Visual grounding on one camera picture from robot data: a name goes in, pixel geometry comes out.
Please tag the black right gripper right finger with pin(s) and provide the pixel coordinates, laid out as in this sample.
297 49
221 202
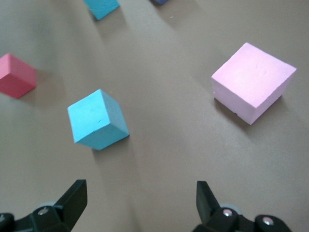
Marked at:
207 203

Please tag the light blue foam block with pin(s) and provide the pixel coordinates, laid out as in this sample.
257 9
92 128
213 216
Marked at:
101 8
94 120

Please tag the red foam block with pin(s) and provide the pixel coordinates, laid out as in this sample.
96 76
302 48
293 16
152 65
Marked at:
14 77

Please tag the brown table cloth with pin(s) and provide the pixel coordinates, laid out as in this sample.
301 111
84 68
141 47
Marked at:
169 157

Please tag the pink foam block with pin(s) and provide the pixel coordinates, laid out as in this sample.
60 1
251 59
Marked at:
251 79

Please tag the purple foam block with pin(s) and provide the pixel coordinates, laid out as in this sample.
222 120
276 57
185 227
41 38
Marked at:
159 2

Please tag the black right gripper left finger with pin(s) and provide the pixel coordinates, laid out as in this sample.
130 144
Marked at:
72 200

